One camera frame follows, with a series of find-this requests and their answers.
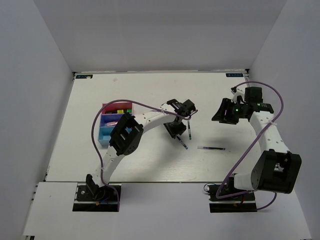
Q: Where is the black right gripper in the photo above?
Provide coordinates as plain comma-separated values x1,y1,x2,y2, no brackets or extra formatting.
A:
211,97,247,125

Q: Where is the blue ink pen refill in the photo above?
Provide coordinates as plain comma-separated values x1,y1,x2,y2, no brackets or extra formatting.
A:
176,136,189,150

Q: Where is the orange cap black highlighter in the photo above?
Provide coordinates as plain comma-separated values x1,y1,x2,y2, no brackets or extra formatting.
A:
105,110,118,114

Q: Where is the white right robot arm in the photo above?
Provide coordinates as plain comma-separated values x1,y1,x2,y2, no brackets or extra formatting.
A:
212,86,302,200

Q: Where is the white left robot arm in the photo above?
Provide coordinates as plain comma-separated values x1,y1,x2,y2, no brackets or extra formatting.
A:
85,99,197,201

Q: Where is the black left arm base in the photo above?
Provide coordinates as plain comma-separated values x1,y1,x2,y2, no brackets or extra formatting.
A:
72,184,119,213

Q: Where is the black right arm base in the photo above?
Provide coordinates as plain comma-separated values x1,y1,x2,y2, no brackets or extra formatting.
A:
203,183,257,213

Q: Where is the green ink pen refill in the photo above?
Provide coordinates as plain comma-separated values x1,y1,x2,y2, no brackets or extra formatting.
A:
187,120,192,140

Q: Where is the purple ink pen refill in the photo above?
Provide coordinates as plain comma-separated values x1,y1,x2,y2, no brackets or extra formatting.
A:
197,146,226,151

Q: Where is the right corner table sticker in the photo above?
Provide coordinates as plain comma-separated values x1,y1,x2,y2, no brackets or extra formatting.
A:
225,73,244,78

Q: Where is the corner table sticker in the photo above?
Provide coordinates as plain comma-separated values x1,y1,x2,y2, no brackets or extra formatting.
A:
225,73,244,78
75,74,93,79

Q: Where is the pink blue tiered organizer box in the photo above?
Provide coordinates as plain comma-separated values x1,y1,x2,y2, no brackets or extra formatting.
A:
98,101,134,148

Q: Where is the left corner table sticker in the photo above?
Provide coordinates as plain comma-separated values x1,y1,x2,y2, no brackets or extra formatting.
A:
75,74,93,79

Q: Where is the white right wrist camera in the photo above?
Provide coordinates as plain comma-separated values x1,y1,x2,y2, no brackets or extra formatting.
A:
231,86,245,104

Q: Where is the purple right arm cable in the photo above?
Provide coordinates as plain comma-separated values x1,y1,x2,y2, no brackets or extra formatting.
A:
216,81,285,211

